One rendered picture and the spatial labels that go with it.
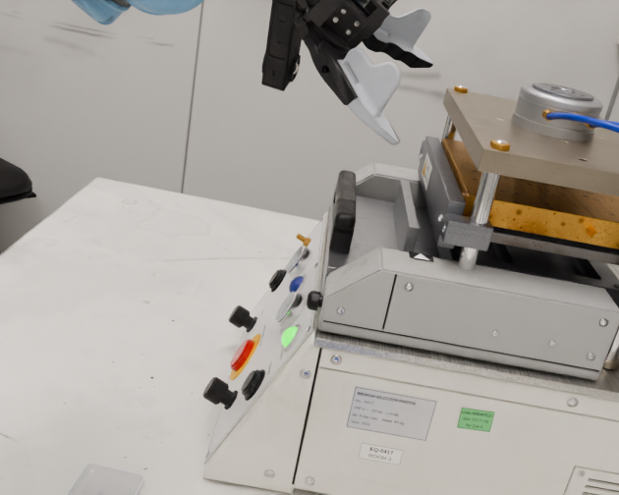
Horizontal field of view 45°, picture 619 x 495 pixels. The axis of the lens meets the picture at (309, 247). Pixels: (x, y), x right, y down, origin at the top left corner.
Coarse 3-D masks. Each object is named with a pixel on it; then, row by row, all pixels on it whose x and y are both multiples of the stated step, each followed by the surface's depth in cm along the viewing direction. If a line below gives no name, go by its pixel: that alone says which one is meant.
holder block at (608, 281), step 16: (448, 256) 70; (480, 256) 74; (496, 256) 75; (512, 256) 71; (528, 256) 72; (544, 256) 73; (560, 256) 78; (528, 272) 68; (544, 272) 69; (560, 272) 70; (576, 272) 74; (592, 272) 72; (608, 272) 72; (608, 288) 68
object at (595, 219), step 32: (448, 160) 78; (512, 192) 68; (544, 192) 70; (576, 192) 72; (512, 224) 66; (544, 224) 66; (576, 224) 66; (608, 224) 65; (576, 256) 67; (608, 256) 67
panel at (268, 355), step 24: (312, 240) 91; (312, 264) 82; (288, 288) 87; (312, 288) 75; (264, 312) 91; (312, 312) 69; (264, 336) 82; (264, 360) 75; (288, 360) 67; (240, 384) 79; (264, 384) 69; (240, 408) 72; (216, 432) 75
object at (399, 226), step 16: (400, 192) 81; (368, 208) 84; (384, 208) 85; (400, 208) 79; (416, 208) 87; (368, 224) 80; (384, 224) 81; (400, 224) 76; (416, 224) 70; (352, 240) 75; (368, 240) 76; (384, 240) 76; (400, 240) 74; (416, 240) 70; (432, 240) 79; (336, 256) 70; (352, 256) 71
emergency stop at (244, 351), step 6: (246, 342) 84; (252, 342) 84; (240, 348) 85; (246, 348) 83; (252, 348) 84; (240, 354) 83; (246, 354) 83; (234, 360) 84; (240, 360) 83; (234, 366) 83; (240, 366) 83
